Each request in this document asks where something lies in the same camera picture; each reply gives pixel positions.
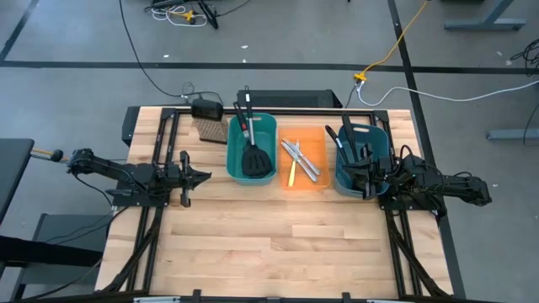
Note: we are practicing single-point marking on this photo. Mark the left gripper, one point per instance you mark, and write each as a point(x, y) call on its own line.
point(177, 177)

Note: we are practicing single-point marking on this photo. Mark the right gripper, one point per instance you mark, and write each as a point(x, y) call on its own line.
point(383, 174)

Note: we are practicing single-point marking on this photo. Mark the silver butter knife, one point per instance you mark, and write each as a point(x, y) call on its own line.
point(313, 168)
point(310, 176)

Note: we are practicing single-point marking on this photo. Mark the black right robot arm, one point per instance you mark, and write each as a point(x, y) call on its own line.
point(459, 185)

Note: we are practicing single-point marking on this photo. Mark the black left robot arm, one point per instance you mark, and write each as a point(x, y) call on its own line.
point(126, 172)

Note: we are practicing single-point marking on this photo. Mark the teal green plastic bin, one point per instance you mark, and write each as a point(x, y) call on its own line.
point(233, 168)

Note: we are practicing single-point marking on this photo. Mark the dark blue plastic bin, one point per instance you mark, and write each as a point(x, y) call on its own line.
point(381, 139)

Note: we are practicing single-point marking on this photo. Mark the orange translucent plastic tray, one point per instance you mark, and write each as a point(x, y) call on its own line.
point(320, 143)

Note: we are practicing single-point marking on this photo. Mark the black mesh computer case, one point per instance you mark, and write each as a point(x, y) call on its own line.
point(295, 99)

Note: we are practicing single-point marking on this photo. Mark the grey desk foot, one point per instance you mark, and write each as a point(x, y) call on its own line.
point(484, 24)
point(513, 134)

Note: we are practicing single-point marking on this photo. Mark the black beam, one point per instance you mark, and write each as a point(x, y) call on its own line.
point(42, 251)

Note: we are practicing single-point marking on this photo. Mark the black desk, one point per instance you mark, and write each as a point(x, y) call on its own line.
point(12, 168)

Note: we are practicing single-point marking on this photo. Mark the black table corner bracket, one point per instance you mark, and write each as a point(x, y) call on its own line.
point(130, 126)

